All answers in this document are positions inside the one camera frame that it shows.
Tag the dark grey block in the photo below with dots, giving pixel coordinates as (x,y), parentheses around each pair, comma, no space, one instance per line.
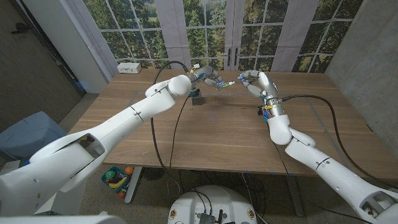
(197,101)

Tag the blue black foot pedal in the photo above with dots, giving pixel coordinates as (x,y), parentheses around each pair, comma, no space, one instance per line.
(25,162)

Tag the teal toy basket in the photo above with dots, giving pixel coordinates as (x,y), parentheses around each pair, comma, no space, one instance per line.
(105,177)

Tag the white power strip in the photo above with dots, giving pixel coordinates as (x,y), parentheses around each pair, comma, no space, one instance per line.
(129,68)

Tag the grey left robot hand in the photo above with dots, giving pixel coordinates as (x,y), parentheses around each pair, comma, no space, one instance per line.
(208,74)

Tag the white green marker body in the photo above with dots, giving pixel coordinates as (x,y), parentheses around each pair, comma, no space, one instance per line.
(228,84)

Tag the white table leg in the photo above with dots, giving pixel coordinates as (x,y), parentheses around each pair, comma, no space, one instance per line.
(133,186)

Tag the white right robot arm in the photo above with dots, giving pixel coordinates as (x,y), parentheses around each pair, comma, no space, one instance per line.
(326,168)

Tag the black round ribbed disc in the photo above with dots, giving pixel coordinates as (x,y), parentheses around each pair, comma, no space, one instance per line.
(154,173)

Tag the green toy ball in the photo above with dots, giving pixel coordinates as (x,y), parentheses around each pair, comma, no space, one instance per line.
(110,174)

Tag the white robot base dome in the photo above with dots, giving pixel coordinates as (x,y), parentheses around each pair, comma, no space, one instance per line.
(214,199)

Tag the printed window forest backdrop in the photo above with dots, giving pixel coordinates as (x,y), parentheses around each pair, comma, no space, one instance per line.
(199,31)

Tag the blue grey storage bin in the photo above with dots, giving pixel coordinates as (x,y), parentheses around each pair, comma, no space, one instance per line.
(31,133)

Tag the grey table leg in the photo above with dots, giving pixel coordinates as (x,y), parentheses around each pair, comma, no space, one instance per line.
(295,199)

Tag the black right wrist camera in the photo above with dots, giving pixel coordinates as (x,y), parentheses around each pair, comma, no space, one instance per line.
(260,111)

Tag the grey electronics module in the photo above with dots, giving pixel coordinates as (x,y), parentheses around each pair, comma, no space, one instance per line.
(206,218)

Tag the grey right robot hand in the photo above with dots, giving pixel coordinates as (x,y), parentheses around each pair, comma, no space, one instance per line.
(264,85)

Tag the yellow toy banana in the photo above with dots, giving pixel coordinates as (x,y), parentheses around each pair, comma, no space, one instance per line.
(118,184)

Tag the orange toy ball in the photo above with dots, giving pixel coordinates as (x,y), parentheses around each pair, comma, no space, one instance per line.
(129,170)

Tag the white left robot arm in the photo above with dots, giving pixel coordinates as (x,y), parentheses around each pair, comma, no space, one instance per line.
(124,118)

